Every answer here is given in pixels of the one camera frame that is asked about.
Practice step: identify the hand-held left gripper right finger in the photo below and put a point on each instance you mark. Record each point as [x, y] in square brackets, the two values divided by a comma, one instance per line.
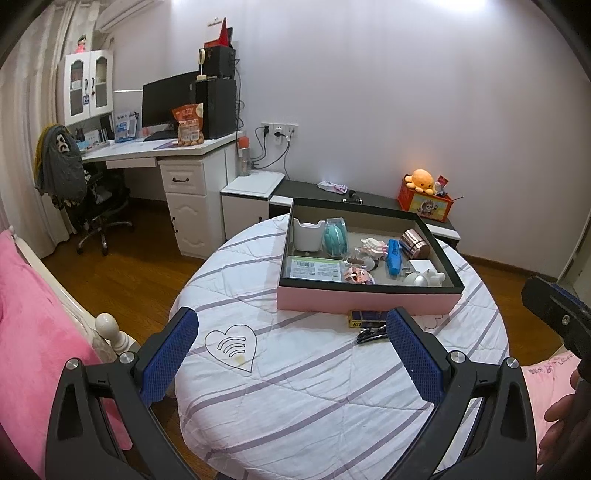
[415, 364]

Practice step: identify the grey jacket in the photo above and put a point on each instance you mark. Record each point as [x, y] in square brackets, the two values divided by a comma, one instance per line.
[60, 166]

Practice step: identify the clear labelled plastic packet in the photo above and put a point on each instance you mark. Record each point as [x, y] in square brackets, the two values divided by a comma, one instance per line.
[314, 268]

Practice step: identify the red gift bag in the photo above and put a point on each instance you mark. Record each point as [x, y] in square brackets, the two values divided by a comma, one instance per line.
[221, 37]

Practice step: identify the black speaker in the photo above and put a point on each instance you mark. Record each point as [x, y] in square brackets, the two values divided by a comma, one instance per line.
[221, 62]

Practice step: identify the small black device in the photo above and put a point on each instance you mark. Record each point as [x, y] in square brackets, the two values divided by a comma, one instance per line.
[352, 198]

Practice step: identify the orange printed crate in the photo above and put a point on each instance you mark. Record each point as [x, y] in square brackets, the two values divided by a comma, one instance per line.
[427, 207]

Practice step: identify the clear glass bottle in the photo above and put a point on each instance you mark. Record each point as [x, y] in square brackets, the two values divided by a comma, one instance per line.
[364, 258]

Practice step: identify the pink printed garment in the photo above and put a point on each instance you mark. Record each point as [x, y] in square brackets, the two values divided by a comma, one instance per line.
[545, 376]

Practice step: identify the black office chair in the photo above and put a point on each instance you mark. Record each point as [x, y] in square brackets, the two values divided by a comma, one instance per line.
[104, 203]

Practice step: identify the orange snack bag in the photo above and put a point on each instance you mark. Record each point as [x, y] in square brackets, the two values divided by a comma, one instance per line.
[188, 127]

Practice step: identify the white bed frame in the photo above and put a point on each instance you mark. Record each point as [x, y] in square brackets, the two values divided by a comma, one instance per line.
[108, 325]

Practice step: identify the black computer tower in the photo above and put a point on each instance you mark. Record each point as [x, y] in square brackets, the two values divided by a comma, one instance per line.
[217, 108]

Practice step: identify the white wall power strip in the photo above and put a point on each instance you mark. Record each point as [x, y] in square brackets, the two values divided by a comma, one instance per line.
[279, 130]

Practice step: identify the black hair clip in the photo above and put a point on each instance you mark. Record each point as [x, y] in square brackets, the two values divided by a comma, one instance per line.
[371, 334]

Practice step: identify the white eared holder cup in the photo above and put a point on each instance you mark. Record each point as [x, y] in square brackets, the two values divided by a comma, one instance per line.
[308, 235]

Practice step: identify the small white stand ornament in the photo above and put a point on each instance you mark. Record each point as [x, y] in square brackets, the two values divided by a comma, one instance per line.
[202, 64]

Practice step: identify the clear bottle with red cap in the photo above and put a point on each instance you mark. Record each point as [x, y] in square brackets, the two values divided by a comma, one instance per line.
[244, 159]

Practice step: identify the small dark yellow box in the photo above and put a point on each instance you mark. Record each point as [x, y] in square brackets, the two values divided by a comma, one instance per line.
[367, 317]

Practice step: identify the orange octopus plush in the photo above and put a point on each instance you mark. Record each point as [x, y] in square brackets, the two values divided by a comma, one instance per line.
[420, 181]

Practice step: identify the rose gold metal can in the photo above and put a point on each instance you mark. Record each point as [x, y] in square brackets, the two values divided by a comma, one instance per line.
[415, 244]

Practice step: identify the person's right hand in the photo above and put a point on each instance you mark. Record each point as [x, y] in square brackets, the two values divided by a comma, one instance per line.
[561, 410]

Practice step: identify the round table with quilt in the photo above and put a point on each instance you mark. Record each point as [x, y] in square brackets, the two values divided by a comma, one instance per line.
[300, 392]

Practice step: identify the crumpled printed cloth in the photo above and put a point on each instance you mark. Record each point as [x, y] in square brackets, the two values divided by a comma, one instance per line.
[332, 186]

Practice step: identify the small white figurine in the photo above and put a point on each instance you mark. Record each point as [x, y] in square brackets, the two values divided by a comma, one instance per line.
[436, 277]

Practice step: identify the black keyboard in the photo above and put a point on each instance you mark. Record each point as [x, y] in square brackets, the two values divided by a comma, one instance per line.
[159, 135]

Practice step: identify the white desk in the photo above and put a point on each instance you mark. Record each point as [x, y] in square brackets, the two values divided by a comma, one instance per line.
[194, 207]

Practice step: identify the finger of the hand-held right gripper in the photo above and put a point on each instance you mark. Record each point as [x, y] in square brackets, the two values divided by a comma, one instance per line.
[558, 307]

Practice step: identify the white glass-door cabinet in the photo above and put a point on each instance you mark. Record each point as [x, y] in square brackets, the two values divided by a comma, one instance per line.
[85, 87]

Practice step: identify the blue boxes on stand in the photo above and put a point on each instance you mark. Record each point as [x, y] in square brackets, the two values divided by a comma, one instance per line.
[125, 125]

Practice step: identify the pink doll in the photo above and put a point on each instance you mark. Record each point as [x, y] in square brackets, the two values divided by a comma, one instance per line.
[82, 45]

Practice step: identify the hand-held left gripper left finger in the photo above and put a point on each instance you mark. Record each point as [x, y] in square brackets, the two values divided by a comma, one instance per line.
[171, 355]

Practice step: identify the white air conditioner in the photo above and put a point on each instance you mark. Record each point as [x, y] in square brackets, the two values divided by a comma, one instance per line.
[124, 16]

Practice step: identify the white charger block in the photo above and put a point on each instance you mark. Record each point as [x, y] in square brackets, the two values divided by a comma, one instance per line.
[420, 266]

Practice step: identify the black computer monitor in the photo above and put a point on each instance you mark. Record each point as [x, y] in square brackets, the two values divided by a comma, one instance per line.
[168, 101]

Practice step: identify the black and white tv stand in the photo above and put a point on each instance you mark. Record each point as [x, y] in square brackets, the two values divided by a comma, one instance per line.
[249, 194]

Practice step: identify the cream curtain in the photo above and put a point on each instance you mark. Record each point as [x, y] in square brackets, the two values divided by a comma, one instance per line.
[27, 115]

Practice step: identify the teal round tin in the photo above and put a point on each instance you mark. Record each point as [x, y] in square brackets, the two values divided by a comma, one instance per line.
[334, 237]

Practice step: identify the pink storage box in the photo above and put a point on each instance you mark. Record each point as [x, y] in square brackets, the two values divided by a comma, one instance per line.
[346, 302]

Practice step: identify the blue plastic case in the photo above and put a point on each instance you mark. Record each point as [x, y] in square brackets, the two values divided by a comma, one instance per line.
[394, 258]

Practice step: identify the pink patterned small item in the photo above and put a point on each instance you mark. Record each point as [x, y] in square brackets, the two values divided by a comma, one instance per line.
[358, 275]

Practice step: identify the small toys in crate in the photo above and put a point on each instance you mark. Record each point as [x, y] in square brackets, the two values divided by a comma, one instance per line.
[442, 184]

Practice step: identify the pink bed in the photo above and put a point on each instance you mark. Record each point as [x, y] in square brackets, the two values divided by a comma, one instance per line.
[37, 332]

